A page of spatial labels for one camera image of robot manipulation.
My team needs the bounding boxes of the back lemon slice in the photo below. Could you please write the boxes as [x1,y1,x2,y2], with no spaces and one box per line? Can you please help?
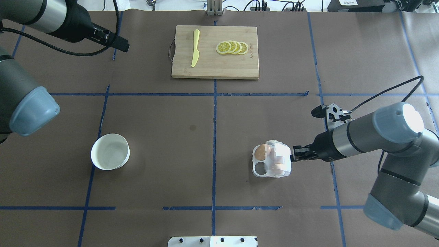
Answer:
[237,41,248,55]

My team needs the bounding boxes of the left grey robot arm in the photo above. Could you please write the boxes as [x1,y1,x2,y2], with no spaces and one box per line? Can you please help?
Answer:
[0,0,130,143]

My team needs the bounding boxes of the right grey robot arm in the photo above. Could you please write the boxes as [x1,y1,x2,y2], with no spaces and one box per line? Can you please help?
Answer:
[290,103,439,239]

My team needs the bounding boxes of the yellow plastic knife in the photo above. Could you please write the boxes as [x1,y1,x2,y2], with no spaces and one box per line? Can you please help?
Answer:
[191,29,200,68]

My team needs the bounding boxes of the brown egg from bowl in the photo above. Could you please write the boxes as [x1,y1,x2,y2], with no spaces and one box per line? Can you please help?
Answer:
[254,144,271,161]

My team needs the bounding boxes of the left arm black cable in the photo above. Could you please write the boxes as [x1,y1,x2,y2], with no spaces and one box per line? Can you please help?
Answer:
[0,0,121,57]

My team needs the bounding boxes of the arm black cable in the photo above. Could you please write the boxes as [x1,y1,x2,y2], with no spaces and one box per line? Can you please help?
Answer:
[346,76,425,114]
[0,0,121,57]

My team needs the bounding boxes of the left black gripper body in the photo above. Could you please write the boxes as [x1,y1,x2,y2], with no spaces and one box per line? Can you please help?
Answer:
[65,0,110,44]

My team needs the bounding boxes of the lemon slice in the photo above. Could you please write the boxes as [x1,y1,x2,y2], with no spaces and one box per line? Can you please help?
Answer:
[216,41,232,54]
[237,41,248,55]
[232,41,242,54]
[227,40,235,54]

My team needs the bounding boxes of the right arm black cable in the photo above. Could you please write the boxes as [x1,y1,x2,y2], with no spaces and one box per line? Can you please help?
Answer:
[346,76,425,114]

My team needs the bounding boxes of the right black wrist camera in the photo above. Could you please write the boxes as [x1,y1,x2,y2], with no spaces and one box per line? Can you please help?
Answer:
[311,104,353,124]

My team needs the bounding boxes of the wooden cutting board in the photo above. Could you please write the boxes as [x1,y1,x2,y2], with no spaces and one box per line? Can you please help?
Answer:
[171,25,259,80]

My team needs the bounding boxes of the white bowl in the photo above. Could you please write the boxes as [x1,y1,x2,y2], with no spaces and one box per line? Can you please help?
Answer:
[91,133,130,170]

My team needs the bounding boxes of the clear plastic egg box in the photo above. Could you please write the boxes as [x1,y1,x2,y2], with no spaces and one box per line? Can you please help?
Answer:
[251,140,292,178]

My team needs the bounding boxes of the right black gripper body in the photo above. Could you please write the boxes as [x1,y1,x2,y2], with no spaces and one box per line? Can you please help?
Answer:
[298,132,338,162]

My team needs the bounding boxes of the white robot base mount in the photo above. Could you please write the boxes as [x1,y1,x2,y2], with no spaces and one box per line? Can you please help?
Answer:
[167,236,259,247]

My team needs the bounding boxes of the front lemon slice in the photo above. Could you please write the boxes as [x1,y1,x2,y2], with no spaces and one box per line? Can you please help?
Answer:
[216,41,232,54]

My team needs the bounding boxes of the black power strip cables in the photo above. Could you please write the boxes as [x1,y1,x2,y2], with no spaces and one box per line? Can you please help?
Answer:
[240,0,307,12]

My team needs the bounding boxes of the black box background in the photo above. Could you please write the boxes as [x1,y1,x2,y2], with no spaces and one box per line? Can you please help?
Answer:
[327,0,402,13]

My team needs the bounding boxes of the grey metal camera stand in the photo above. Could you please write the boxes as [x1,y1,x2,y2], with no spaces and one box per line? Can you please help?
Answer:
[206,0,224,16]

